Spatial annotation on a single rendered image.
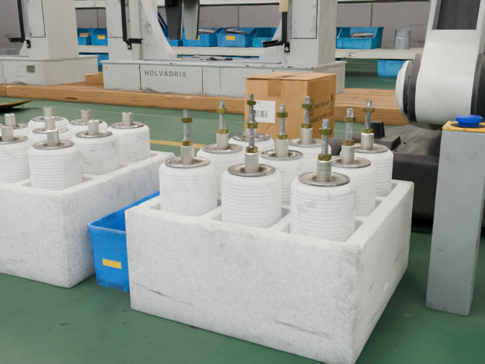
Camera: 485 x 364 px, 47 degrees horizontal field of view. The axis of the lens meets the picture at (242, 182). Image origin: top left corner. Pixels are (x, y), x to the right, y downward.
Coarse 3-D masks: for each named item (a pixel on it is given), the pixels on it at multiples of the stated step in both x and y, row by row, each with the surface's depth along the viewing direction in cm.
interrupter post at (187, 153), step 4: (180, 148) 90; (184, 148) 90; (188, 148) 90; (192, 148) 90; (180, 152) 91; (184, 152) 90; (188, 152) 90; (192, 152) 90; (184, 156) 90; (188, 156) 90; (192, 156) 91; (184, 160) 90; (188, 160) 90; (192, 160) 91; (184, 164) 91; (188, 164) 91
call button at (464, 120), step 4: (456, 116) 88; (460, 116) 87; (464, 116) 87; (468, 116) 87; (472, 116) 87; (476, 116) 87; (480, 116) 87; (456, 120) 88; (460, 120) 87; (464, 120) 87; (468, 120) 86; (472, 120) 86; (476, 120) 86; (480, 120) 86; (460, 124) 88; (464, 124) 87; (468, 124) 87; (472, 124) 87; (476, 124) 87
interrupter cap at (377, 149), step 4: (356, 144) 104; (360, 144) 104; (376, 144) 104; (380, 144) 103; (356, 148) 101; (360, 148) 102; (376, 148) 101; (380, 148) 100; (384, 148) 101; (356, 152) 99; (360, 152) 98; (364, 152) 98; (368, 152) 98; (372, 152) 98; (376, 152) 98; (380, 152) 98
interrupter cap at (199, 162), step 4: (180, 156) 95; (196, 156) 95; (200, 156) 94; (168, 160) 92; (172, 160) 92; (176, 160) 92; (180, 160) 93; (196, 160) 93; (200, 160) 92; (204, 160) 92; (208, 160) 92; (168, 164) 89; (172, 164) 90; (176, 164) 89; (180, 164) 91; (192, 164) 91; (196, 164) 89; (200, 164) 90; (204, 164) 89; (208, 164) 90; (184, 168) 88; (188, 168) 88
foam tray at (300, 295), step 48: (144, 240) 90; (192, 240) 85; (240, 240) 81; (288, 240) 78; (384, 240) 87; (144, 288) 92; (192, 288) 88; (240, 288) 83; (288, 288) 79; (336, 288) 76; (384, 288) 94; (240, 336) 85; (288, 336) 81; (336, 336) 78
